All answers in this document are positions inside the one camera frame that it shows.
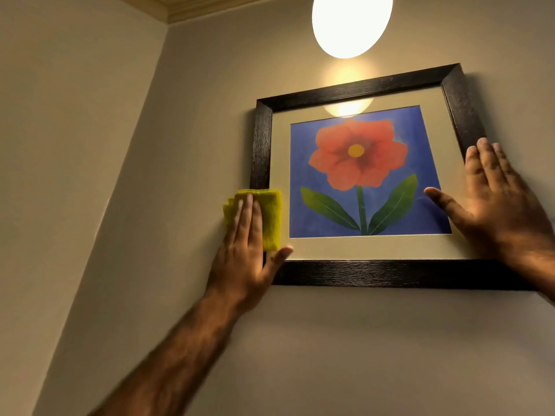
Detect person's left hand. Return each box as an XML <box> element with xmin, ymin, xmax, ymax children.
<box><xmin>204</xmin><ymin>193</ymin><xmax>294</xmax><ymax>315</ymax></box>

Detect person's right hand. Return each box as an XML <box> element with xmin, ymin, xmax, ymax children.
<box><xmin>424</xmin><ymin>138</ymin><xmax>555</xmax><ymax>268</ymax></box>

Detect yellow cleaning cloth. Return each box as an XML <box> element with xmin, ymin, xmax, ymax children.
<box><xmin>222</xmin><ymin>189</ymin><xmax>283</xmax><ymax>252</ymax></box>

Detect dark framed flower picture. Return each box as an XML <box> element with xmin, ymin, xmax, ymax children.
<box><xmin>250</xmin><ymin>63</ymin><xmax>540</xmax><ymax>292</ymax></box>

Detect person's left forearm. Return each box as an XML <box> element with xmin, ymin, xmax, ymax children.
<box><xmin>89</xmin><ymin>290</ymin><xmax>244</xmax><ymax>416</ymax></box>

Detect person's right forearm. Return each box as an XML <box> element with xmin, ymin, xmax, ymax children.
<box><xmin>503</xmin><ymin>238</ymin><xmax>555</xmax><ymax>302</ymax></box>

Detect round white glowing lamp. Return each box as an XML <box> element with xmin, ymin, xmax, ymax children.
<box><xmin>311</xmin><ymin>0</ymin><xmax>394</xmax><ymax>60</ymax></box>

